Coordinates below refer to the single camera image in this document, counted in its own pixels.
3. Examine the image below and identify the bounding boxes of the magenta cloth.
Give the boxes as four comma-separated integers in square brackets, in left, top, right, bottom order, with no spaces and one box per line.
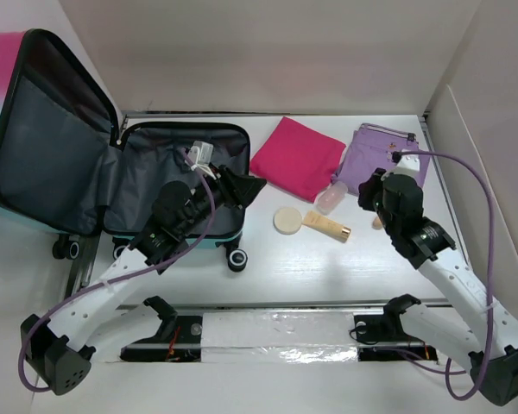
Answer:
[250,117,346,203]

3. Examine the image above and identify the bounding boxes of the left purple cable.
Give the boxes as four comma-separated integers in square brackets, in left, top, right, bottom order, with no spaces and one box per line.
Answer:
[18,146,219,392]

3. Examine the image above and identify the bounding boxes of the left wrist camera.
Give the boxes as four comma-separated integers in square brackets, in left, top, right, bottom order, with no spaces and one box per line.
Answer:
[187,141,214,166]

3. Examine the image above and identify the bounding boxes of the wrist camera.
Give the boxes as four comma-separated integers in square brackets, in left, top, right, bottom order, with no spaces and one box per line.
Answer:
[187,141,214,166]
[392,152,420,179]

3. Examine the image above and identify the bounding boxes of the round cream compact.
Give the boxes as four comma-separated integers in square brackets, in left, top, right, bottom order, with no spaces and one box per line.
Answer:
[273,207,302,235]

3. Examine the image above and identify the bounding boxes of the small beige makeup sponge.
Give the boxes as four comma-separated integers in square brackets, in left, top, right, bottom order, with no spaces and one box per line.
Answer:
[372,216,383,230]

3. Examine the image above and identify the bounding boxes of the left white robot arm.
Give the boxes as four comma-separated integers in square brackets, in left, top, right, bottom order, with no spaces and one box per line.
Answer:
[17,165,267,396]

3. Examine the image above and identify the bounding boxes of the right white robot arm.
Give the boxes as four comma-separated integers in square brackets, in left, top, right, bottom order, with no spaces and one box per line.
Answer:
[358,168,518,406]

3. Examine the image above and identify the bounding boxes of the beige cosmetic tube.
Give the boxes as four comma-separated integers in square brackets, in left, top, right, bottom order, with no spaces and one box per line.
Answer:
[302,210,351,242]

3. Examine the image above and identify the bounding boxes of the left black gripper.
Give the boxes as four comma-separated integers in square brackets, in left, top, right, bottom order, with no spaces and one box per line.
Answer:
[179,162,265,237]

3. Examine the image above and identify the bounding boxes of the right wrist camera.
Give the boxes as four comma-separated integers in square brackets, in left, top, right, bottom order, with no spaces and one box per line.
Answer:
[392,152,420,179]

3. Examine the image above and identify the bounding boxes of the purple trousers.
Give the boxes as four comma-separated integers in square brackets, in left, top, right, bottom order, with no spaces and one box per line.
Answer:
[332,123,420,196]

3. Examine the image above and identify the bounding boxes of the translucent pink travel bottle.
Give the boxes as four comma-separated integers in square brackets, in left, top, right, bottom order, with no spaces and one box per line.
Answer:
[316,181,348,215]

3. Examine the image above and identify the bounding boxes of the pink and teal kids suitcase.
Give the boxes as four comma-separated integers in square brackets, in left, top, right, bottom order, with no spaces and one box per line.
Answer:
[0,29,250,259]

